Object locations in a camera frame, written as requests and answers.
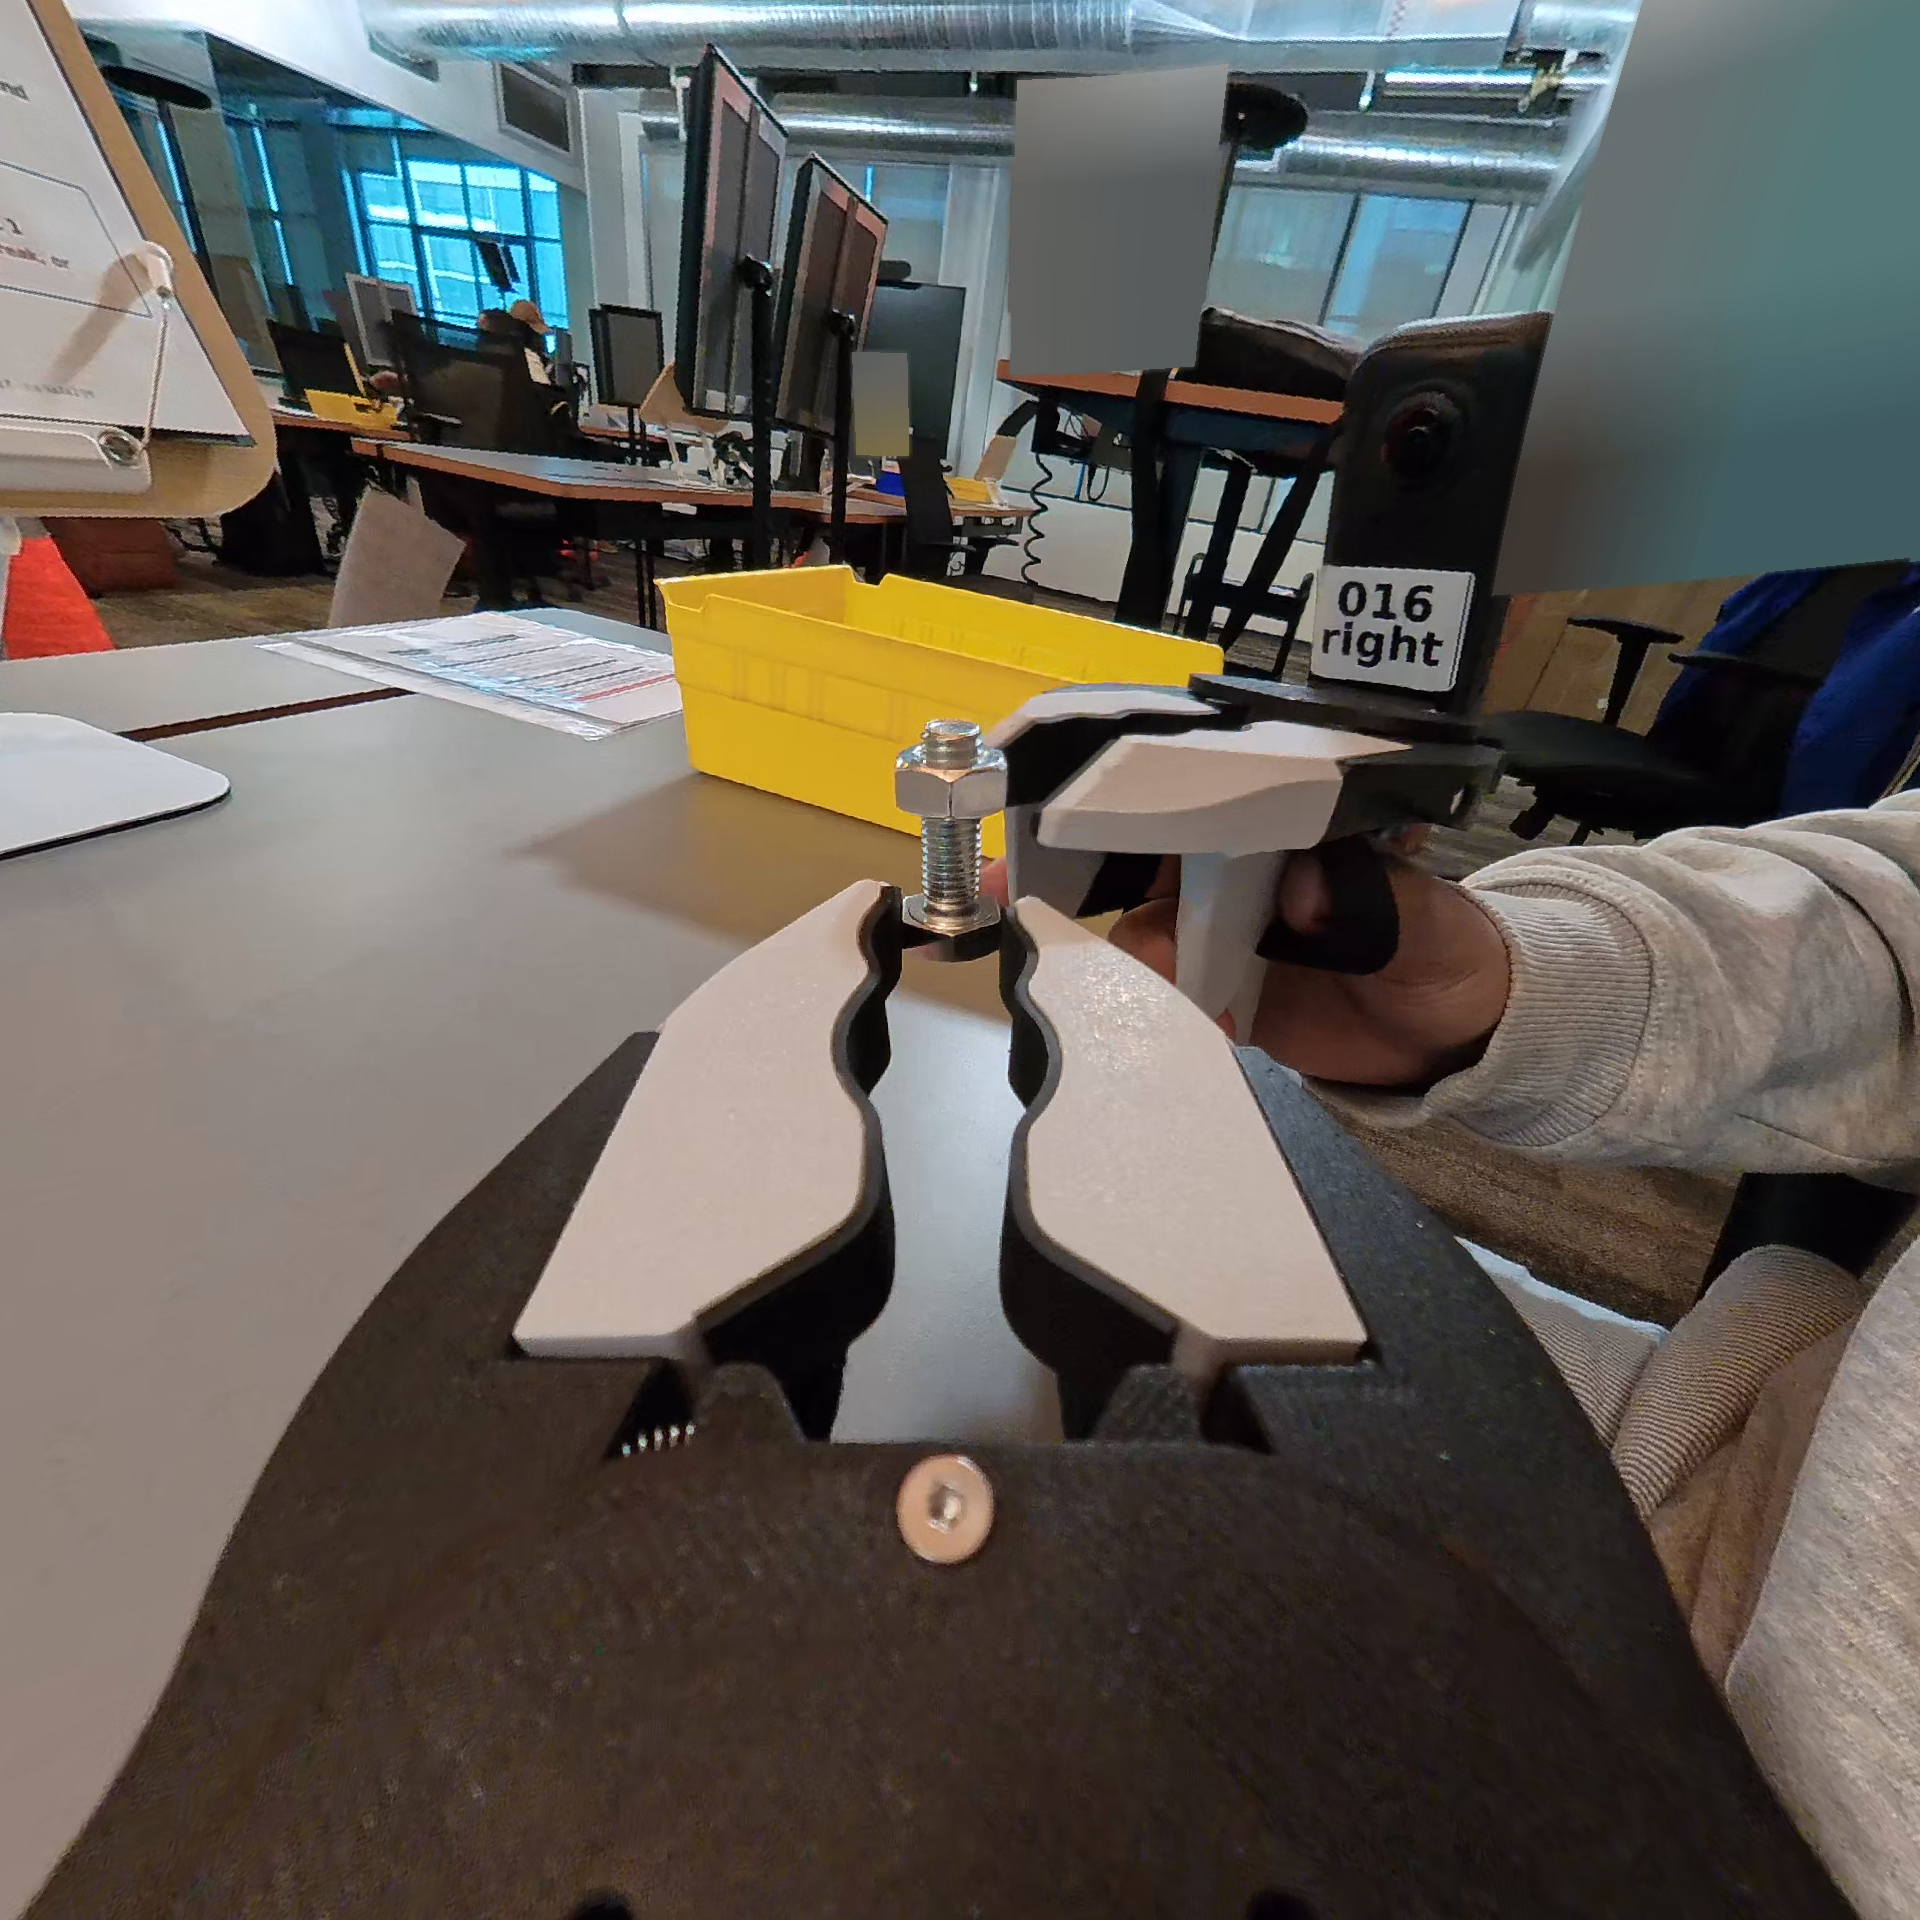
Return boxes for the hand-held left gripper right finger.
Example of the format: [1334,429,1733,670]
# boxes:
[998,894,1373,1443]

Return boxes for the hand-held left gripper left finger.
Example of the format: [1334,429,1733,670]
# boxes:
[509,878,909,1443]

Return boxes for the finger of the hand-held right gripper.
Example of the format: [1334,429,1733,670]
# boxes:
[1034,717,1415,852]
[982,683,1249,800]

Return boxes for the steel hex nut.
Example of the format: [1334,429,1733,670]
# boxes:
[893,744,1010,821]

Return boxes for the steel hex bolt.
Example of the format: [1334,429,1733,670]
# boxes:
[896,721,1003,963]

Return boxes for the person's right forearm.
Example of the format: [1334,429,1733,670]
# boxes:
[1320,795,1920,1181]

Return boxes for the wooden top standing desk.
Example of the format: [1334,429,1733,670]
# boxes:
[996,360,1352,632]

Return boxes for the grey desk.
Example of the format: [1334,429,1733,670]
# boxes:
[0,607,1321,1920]

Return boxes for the person's right hand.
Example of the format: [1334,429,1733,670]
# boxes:
[1114,858,1517,1093]

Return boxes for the black office chair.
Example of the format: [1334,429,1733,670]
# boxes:
[893,457,978,580]
[1492,614,1824,842]

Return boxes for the black bag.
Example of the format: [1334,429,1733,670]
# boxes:
[1199,306,1368,397]

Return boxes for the black computer monitor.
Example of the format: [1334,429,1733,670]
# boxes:
[862,283,970,452]
[672,45,790,423]
[768,153,889,441]

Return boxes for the person's white striped shirt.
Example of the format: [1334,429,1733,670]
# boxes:
[1476,1243,1667,1450]

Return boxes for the blue jacket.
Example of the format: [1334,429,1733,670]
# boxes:
[1655,563,1920,821]

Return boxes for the long wooden office table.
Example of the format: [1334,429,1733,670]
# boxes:
[352,439,1038,602]

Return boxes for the laminated paper sheet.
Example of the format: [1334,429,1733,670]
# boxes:
[257,610,684,741]

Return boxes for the small black monitor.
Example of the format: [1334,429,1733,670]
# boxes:
[587,304,666,408]
[344,273,420,370]

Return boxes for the white card sheet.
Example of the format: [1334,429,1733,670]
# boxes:
[329,487,467,632]

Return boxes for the wooden document stand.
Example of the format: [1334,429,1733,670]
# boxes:
[0,0,280,865]

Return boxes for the orange cone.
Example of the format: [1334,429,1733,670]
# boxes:
[0,532,118,662]

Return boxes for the printed instruction sheet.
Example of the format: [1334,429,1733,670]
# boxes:
[0,0,257,445]

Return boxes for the silver ceiling duct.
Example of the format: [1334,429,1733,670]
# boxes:
[355,0,1523,61]

